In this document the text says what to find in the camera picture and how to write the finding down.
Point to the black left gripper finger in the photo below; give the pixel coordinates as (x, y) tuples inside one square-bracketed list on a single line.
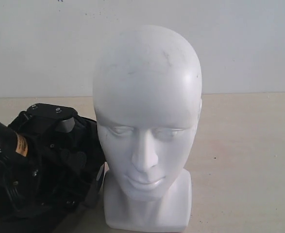
[(76, 161)]

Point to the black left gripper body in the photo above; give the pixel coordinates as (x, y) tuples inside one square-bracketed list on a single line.
[(18, 185)]

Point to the black helmet with tinted visor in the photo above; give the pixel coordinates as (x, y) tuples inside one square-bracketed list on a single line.
[(88, 145)]

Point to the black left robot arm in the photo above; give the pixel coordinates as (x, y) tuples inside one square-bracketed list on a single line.
[(40, 164)]

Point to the white mannequin head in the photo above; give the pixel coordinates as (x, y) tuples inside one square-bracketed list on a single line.
[(147, 100)]

